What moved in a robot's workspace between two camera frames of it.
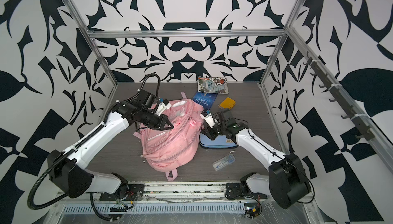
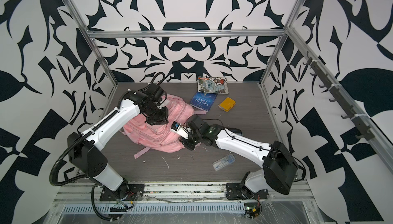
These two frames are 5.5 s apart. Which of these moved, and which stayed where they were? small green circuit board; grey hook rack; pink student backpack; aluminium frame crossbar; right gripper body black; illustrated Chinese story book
Moved: pink student backpack; right gripper body black
Stayed: illustrated Chinese story book; small green circuit board; aluminium frame crossbar; grey hook rack
